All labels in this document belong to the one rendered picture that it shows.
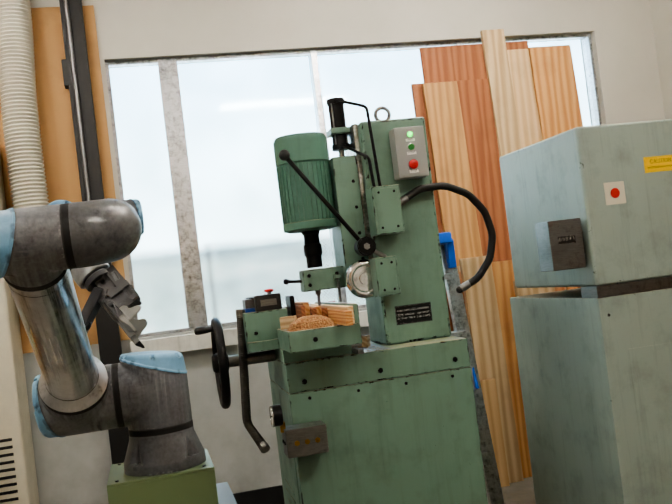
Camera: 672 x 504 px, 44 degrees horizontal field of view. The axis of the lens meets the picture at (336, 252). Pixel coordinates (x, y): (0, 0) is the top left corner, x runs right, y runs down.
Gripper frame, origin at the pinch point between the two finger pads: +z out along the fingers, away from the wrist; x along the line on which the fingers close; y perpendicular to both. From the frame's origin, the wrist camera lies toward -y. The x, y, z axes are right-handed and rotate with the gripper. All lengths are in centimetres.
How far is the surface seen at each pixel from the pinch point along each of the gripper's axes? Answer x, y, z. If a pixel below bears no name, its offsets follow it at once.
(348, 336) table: 27, 48, 28
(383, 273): 37, 72, 19
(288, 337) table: 25.9, 34.3, 17.9
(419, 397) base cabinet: 49, 57, 54
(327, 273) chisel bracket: 51, 63, 5
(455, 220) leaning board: 160, 161, 0
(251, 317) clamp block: 45, 34, 2
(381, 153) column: 34, 98, -11
